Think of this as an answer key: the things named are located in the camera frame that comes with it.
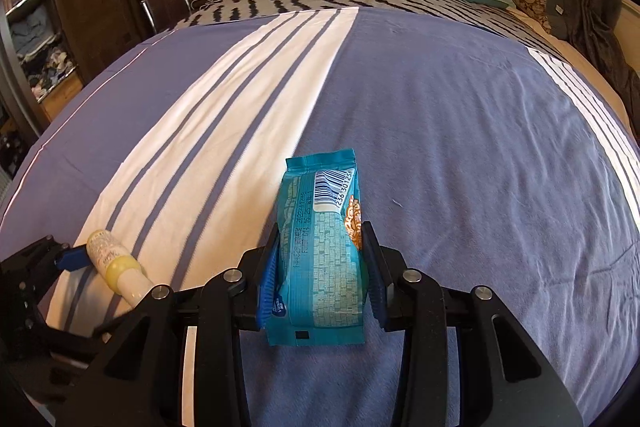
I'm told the blue white striped bedspread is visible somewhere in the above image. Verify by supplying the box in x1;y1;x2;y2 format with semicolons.
1;8;639;426

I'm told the large yellow cap bottle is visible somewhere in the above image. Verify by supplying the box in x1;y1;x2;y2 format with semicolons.
86;230;154;308

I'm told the teal snack wrapper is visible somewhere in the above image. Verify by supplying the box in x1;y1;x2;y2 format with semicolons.
265;148;368;347

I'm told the zebra patterned sheet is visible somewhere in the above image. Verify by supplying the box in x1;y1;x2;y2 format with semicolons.
171;0;562;58

